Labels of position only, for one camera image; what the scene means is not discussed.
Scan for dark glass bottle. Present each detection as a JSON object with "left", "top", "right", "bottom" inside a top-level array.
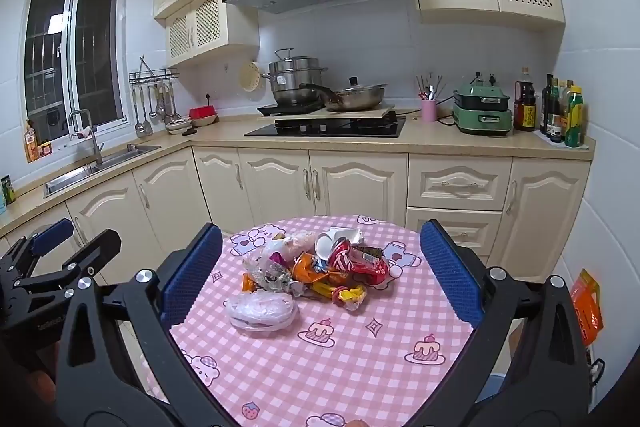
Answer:
[
  {"left": 540, "top": 74, "right": 555, "bottom": 135},
  {"left": 547, "top": 79, "right": 563, "bottom": 142}
]

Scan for small cream lattice wall cabinet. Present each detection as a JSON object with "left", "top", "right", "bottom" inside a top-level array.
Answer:
[{"left": 165, "top": 0, "right": 261, "bottom": 68}]

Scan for orange snack bag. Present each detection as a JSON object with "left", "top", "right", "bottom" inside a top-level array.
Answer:
[{"left": 570, "top": 268, "right": 604, "bottom": 349}]

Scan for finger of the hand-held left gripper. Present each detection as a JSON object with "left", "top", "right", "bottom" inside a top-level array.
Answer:
[
  {"left": 15, "top": 229, "right": 122, "bottom": 294},
  {"left": 10, "top": 218, "right": 75, "bottom": 265}
]

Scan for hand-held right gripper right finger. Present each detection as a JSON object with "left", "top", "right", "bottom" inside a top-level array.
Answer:
[{"left": 414, "top": 218, "right": 592, "bottom": 427}]

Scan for black induction cooker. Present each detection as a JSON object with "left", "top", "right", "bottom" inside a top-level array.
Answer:
[{"left": 257, "top": 102, "right": 326, "bottom": 118}]

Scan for clear plastic bag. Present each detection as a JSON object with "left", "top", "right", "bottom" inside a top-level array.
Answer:
[{"left": 226, "top": 290, "right": 299, "bottom": 334}]

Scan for pale blue plastic bin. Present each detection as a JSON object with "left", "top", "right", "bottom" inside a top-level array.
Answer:
[{"left": 475, "top": 372, "right": 507, "bottom": 405}]

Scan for metal wall utensil rack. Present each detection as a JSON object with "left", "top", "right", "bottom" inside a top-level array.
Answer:
[{"left": 128, "top": 68, "right": 181, "bottom": 85}]

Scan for white framed window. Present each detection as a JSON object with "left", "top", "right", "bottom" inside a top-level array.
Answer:
[{"left": 24, "top": 0, "right": 127, "bottom": 135}]

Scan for black glass gas hob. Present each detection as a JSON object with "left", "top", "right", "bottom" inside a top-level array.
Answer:
[{"left": 244, "top": 116, "right": 407, "bottom": 139}]

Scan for orange yellow candy wrapper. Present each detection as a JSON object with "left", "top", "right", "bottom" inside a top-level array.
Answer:
[{"left": 309, "top": 279, "right": 346, "bottom": 303}]

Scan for green dish soap bottle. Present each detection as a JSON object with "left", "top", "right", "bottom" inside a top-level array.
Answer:
[{"left": 0, "top": 175, "right": 17, "bottom": 208}]

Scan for steel kitchen faucet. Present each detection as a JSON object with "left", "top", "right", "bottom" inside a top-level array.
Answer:
[{"left": 68, "top": 109, "right": 104, "bottom": 166}]

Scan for green yellow label bottle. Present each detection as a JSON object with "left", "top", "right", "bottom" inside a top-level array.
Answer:
[{"left": 565, "top": 86, "right": 586, "bottom": 148}]

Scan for white paper cup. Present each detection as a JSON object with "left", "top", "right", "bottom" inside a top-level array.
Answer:
[{"left": 314, "top": 227, "right": 364, "bottom": 260}]

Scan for orange snack wrapper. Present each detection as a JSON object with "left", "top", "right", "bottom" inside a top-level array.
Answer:
[{"left": 291, "top": 252, "right": 331, "bottom": 284}]

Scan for pale pink plastic wrapper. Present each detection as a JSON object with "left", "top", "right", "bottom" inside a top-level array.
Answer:
[{"left": 261, "top": 230, "right": 317, "bottom": 265}]

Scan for cream plastic colander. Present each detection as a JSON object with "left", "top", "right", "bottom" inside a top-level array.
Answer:
[{"left": 240, "top": 61, "right": 264, "bottom": 90}]

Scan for cream cabinet drawer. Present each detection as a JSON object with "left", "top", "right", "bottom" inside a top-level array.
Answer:
[
  {"left": 407, "top": 155, "right": 513, "bottom": 212},
  {"left": 406, "top": 207, "right": 503, "bottom": 258}
]

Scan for green electric cooker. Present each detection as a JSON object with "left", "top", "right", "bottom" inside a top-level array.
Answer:
[{"left": 452, "top": 74, "right": 514, "bottom": 136}]

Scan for soy sauce bottle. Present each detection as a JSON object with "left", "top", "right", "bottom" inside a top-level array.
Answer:
[{"left": 513, "top": 67, "right": 537, "bottom": 132}]

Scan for cream kitchen base cabinets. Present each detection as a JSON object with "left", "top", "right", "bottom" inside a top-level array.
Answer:
[{"left": 0, "top": 142, "right": 596, "bottom": 308}]

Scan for wooden cutting board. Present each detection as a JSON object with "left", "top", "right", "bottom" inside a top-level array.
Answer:
[{"left": 273, "top": 104, "right": 396, "bottom": 122}]

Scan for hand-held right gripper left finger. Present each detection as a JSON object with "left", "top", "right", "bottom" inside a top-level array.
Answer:
[{"left": 54, "top": 222, "right": 231, "bottom": 427}]

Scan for pink checked tablecloth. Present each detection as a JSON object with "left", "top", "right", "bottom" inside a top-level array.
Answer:
[{"left": 117, "top": 214, "right": 481, "bottom": 427}]

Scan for bundle of chopsticks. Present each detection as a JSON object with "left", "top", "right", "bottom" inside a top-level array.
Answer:
[{"left": 415, "top": 74, "right": 447, "bottom": 102}]

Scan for red snack wrapper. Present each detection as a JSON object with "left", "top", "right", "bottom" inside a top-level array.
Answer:
[{"left": 350, "top": 244, "right": 391, "bottom": 286}]

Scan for clear plastic wrapper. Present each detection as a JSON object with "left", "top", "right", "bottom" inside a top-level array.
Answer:
[{"left": 242, "top": 252, "right": 297, "bottom": 294}]

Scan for stainless steel sink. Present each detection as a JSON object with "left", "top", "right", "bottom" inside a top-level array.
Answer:
[{"left": 43, "top": 144, "right": 162, "bottom": 199}]

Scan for steel frying pan with lid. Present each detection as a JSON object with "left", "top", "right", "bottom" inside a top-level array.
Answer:
[{"left": 299, "top": 77, "right": 389, "bottom": 112}]

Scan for yellow oil bottle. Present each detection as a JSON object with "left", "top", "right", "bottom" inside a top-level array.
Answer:
[{"left": 559, "top": 79, "right": 575, "bottom": 140}]

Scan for crushed red can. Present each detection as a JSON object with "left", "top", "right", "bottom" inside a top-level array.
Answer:
[{"left": 327, "top": 238, "right": 357, "bottom": 275}]

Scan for metal skimmer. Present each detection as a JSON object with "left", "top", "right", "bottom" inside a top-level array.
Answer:
[{"left": 165, "top": 82, "right": 182, "bottom": 124}]

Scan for orange seasoning packet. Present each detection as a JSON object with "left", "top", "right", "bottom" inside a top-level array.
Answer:
[{"left": 24, "top": 120, "right": 41, "bottom": 164}]

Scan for person's left hand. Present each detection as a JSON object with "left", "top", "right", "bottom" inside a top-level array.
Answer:
[{"left": 20, "top": 364, "right": 57, "bottom": 408}]

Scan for stacked steel steamer pot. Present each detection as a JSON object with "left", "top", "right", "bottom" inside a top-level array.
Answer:
[{"left": 261, "top": 48, "right": 329, "bottom": 108}]

